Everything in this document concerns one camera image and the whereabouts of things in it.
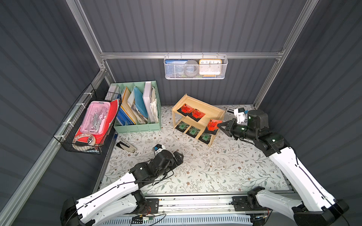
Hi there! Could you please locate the black wire wall basket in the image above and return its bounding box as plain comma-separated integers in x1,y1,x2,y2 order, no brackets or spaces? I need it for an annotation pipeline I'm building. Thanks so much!
54,86,121,155

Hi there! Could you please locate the clear tape dispenser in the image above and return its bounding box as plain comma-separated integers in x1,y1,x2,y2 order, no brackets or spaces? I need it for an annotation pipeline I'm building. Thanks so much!
72,134,96,146

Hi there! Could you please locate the grey tape roll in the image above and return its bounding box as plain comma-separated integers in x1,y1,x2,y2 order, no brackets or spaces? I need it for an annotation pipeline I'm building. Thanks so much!
184,60,199,78

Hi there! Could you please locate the green file organizer box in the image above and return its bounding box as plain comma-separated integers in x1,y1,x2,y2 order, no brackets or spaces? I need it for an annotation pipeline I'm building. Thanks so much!
106,81,161,134

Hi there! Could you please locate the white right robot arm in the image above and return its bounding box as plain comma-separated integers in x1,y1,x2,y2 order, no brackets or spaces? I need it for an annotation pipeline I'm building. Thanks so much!
217,109,349,226

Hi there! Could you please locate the light wooden two-tier shelf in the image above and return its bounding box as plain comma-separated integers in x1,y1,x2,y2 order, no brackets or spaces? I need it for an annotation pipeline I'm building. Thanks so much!
172,94,225,147

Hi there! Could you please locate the green tea bag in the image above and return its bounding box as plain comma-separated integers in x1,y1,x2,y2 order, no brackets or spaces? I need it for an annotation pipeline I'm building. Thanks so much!
175,121,190,133
186,126,200,138
198,133,212,145

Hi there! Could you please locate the pink plastic tool case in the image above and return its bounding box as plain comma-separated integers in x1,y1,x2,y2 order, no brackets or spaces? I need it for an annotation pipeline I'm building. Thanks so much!
80,101,111,135

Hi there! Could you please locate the red tea bag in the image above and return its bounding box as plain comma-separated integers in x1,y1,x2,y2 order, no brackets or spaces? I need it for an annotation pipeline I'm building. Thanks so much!
188,109,205,122
204,120,222,135
177,104,194,116

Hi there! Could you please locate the white mesh hanging basket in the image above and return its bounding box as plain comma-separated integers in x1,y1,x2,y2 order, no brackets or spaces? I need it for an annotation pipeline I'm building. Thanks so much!
164,53,228,80

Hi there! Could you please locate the yellow white alarm clock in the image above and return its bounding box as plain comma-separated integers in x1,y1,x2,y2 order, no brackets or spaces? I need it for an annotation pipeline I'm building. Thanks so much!
199,59,222,76

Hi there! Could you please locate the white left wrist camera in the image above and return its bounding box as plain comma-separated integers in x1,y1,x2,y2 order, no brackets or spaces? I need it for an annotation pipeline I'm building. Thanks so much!
153,144,165,155

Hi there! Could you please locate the red folder in basket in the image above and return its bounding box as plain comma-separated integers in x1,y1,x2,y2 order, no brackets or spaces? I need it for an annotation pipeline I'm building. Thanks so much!
74,99,120,146

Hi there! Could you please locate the blue box in basket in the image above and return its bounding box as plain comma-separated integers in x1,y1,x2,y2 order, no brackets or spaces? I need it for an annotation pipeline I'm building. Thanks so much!
164,59,187,80

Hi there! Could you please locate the white scientific calculator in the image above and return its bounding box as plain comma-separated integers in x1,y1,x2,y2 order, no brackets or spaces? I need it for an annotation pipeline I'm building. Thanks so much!
225,108,234,117

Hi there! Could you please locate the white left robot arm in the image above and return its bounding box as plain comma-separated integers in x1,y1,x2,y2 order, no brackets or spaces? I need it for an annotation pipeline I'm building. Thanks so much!
60,148,184,226

